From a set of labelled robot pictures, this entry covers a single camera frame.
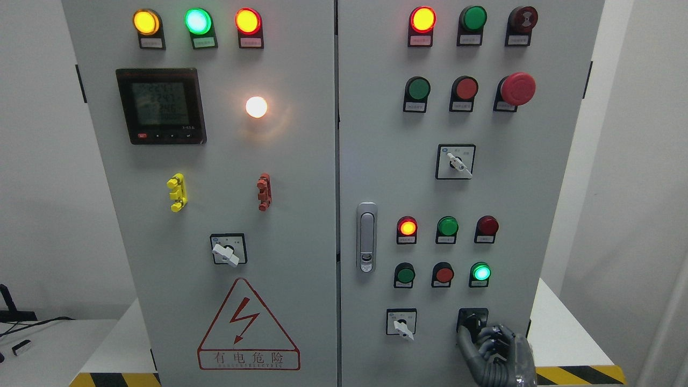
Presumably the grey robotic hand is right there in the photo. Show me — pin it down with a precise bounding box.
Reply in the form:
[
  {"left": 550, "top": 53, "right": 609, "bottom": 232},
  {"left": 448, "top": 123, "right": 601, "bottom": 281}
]
[{"left": 456, "top": 324, "right": 538, "bottom": 386}]

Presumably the black knob switch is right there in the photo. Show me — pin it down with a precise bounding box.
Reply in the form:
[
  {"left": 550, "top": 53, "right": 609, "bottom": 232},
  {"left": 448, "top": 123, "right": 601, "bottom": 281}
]
[{"left": 456, "top": 307, "right": 489, "bottom": 335}]

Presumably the green push button lower right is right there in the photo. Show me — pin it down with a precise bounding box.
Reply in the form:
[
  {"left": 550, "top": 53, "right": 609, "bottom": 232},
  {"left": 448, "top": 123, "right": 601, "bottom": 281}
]
[{"left": 469, "top": 262, "right": 492, "bottom": 288}]

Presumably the green push button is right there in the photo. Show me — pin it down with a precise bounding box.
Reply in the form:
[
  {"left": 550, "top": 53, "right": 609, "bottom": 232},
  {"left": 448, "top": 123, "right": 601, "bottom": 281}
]
[
  {"left": 403, "top": 76, "right": 432, "bottom": 113},
  {"left": 393, "top": 262, "right": 416, "bottom": 289},
  {"left": 469, "top": 262, "right": 492, "bottom": 288}
]

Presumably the red push button lower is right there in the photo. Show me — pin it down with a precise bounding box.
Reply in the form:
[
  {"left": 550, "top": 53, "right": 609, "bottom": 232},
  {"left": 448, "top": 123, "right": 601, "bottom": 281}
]
[{"left": 432, "top": 262, "right": 455, "bottom": 288}]

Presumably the red push button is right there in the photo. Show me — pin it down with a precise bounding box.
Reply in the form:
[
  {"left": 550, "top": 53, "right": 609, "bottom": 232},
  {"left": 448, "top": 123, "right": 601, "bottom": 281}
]
[
  {"left": 449, "top": 76, "right": 479, "bottom": 112},
  {"left": 432, "top": 262, "right": 455, "bottom": 288}
]

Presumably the green push button lower left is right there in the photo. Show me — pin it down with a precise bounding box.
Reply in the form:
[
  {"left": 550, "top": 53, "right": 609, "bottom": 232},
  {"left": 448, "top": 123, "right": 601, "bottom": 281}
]
[{"left": 393, "top": 262, "right": 416, "bottom": 289}]

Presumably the red indicator middle right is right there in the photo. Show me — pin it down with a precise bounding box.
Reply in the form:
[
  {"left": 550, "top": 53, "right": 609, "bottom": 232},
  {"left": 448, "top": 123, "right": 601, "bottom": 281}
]
[{"left": 474, "top": 215, "right": 499, "bottom": 244}]

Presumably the green indicator middle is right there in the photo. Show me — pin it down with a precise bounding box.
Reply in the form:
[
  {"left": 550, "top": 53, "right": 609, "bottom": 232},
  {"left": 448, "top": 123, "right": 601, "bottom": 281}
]
[{"left": 435, "top": 216, "right": 460, "bottom": 245}]

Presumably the red lit indicator middle left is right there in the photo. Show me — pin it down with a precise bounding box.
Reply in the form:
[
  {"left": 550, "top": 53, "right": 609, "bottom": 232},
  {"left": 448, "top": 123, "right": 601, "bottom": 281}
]
[{"left": 396, "top": 216, "right": 418, "bottom": 245}]

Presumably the red lit indicator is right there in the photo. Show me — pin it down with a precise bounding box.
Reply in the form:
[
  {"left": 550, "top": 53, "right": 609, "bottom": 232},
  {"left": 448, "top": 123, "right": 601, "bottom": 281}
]
[
  {"left": 407, "top": 6, "right": 437, "bottom": 47},
  {"left": 396, "top": 216, "right": 418, "bottom": 245}
]

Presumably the red danger warning sticker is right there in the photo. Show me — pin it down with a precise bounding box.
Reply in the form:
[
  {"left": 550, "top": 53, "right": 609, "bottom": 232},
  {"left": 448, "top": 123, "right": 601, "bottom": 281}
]
[{"left": 197, "top": 277, "right": 300, "bottom": 371}]

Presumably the red emergency stop button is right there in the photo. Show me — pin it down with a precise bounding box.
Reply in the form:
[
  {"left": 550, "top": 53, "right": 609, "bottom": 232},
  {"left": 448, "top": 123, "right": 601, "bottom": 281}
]
[{"left": 492, "top": 73, "right": 536, "bottom": 113}]

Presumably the red push button upper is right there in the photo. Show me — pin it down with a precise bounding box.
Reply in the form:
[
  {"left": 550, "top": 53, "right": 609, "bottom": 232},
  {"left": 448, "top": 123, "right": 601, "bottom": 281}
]
[{"left": 449, "top": 76, "right": 479, "bottom": 112}]

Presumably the green push button upper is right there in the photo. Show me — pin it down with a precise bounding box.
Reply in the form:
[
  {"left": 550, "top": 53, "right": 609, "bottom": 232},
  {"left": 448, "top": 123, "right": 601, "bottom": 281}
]
[{"left": 403, "top": 76, "right": 432, "bottom": 113}]

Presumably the grey electrical cabinet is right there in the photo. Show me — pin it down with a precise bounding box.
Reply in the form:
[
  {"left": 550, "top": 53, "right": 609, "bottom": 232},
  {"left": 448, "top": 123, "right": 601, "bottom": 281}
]
[{"left": 62, "top": 1, "right": 604, "bottom": 386}]

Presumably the red terminal connector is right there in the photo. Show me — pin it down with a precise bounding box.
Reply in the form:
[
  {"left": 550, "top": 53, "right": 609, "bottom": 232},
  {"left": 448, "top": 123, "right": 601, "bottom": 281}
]
[{"left": 256, "top": 173, "right": 272, "bottom": 212}]

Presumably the dark red buzzer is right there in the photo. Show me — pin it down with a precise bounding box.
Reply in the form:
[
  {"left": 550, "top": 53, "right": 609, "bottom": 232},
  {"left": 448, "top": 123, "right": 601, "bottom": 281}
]
[{"left": 505, "top": 6, "right": 539, "bottom": 47}]

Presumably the green indicator right top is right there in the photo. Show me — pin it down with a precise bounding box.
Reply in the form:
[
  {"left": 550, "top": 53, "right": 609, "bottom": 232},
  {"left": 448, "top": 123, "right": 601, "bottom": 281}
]
[{"left": 456, "top": 5, "right": 487, "bottom": 47}]

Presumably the red lit indicator right top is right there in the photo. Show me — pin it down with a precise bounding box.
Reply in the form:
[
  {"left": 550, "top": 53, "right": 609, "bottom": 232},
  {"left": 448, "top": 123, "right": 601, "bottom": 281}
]
[{"left": 407, "top": 6, "right": 437, "bottom": 47}]

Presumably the white glowing indicator light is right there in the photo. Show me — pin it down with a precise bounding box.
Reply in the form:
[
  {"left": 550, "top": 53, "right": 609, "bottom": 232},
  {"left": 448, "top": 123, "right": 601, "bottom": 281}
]
[{"left": 244, "top": 96, "right": 268, "bottom": 119}]

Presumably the yellow terminal connector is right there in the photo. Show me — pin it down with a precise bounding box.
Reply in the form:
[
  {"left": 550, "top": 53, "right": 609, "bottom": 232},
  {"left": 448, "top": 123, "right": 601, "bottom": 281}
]
[{"left": 166, "top": 173, "right": 188, "bottom": 213}]

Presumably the red lit indicator left door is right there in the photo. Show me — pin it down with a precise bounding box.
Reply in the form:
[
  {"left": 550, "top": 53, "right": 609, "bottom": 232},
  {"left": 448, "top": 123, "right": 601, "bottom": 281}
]
[{"left": 234, "top": 8, "right": 264, "bottom": 49}]

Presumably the black digital power meter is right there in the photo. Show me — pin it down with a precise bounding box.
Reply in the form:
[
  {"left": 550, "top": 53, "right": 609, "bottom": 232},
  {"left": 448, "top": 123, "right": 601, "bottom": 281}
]
[{"left": 116, "top": 68, "right": 206, "bottom": 145}]

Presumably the green lit indicator light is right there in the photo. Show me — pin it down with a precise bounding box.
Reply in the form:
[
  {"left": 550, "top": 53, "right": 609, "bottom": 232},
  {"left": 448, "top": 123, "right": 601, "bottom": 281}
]
[{"left": 184, "top": 8, "right": 218, "bottom": 49}]

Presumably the small white black device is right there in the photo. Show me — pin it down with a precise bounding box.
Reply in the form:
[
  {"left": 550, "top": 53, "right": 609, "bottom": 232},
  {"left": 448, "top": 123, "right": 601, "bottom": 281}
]
[{"left": 12, "top": 340, "right": 32, "bottom": 357}]

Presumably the yellow indicator light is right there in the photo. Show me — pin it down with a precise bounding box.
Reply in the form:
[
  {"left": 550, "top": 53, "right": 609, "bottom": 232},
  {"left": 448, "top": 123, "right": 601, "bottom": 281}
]
[{"left": 132, "top": 8, "right": 166, "bottom": 51}]

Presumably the black monitor stand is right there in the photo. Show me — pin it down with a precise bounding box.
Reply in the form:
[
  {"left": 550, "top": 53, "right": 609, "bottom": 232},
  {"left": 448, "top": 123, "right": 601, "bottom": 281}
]
[{"left": 0, "top": 284, "right": 38, "bottom": 323}]

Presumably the white selector switch lower right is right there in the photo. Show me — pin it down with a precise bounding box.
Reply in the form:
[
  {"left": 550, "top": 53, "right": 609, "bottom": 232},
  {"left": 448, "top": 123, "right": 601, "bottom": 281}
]
[{"left": 386, "top": 308, "right": 417, "bottom": 341}]

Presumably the white selector switch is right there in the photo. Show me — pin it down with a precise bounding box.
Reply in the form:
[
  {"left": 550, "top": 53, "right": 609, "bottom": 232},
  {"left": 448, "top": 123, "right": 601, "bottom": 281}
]
[
  {"left": 435, "top": 143, "right": 476, "bottom": 180},
  {"left": 386, "top": 308, "right": 417, "bottom": 341}
]

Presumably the silver door handle lock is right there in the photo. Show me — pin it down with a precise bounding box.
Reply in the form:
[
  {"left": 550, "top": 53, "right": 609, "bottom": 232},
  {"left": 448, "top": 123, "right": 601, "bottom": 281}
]
[{"left": 356, "top": 202, "right": 377, "bottom": 274}]

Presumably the white selector switch upper right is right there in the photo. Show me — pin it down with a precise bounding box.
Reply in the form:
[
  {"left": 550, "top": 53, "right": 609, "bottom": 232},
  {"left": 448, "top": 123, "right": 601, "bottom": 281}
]
[{"left": 435, "top": 143, "right": 476, "bottom": 180}]

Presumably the white selector switch left door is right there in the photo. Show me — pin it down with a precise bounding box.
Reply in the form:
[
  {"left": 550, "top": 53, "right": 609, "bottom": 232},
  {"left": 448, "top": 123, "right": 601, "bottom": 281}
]
[{"left": 209, "top": 233, "right": 248, "bottom": 268}]

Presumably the black cable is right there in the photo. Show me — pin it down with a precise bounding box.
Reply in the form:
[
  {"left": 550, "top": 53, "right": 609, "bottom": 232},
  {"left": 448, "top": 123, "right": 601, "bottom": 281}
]
[{"left": 0, "top": 317, "right": 76, "bottom": 339}]

